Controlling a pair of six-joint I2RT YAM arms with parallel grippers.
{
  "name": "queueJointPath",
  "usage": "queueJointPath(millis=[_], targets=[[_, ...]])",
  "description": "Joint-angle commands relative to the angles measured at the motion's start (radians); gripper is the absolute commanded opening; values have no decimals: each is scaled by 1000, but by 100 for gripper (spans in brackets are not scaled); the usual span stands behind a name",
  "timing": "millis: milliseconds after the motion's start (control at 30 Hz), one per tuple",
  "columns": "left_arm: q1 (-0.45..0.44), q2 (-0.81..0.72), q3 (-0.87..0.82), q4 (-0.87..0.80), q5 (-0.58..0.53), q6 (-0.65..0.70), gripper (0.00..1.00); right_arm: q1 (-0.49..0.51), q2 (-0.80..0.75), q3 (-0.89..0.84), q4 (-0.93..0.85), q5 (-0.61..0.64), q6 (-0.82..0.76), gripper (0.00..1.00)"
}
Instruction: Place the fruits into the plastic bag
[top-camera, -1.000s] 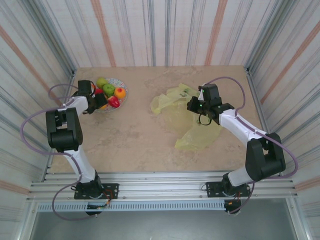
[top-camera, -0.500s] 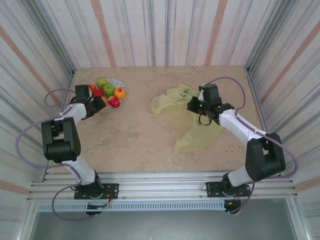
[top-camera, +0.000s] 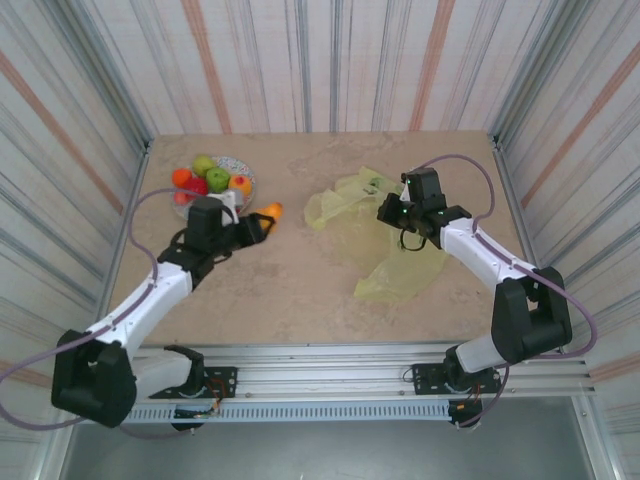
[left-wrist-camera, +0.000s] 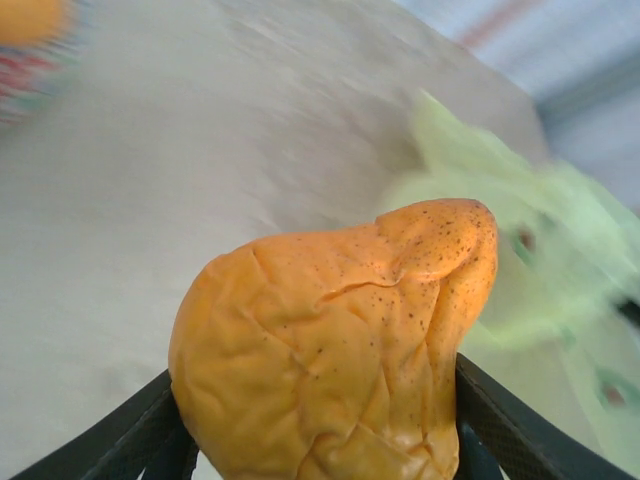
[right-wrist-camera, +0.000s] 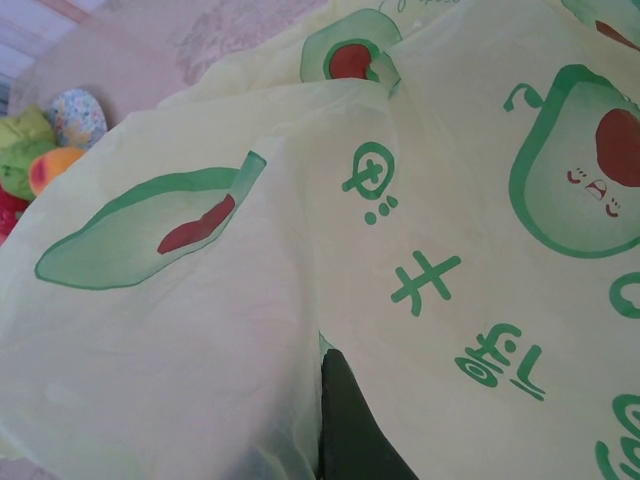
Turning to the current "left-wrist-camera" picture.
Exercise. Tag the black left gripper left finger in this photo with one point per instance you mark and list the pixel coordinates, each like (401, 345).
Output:
(125, 440)

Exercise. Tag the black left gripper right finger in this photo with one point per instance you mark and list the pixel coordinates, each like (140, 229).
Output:
(500, 440)

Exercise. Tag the wrinkled orange mango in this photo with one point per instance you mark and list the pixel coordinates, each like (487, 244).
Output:
(325, 350)

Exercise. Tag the yellow plastic bag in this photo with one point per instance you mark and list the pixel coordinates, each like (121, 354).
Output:
(550, 225)

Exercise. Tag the colourful patterned round plate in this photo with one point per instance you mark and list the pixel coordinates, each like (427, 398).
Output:
(20, 80)

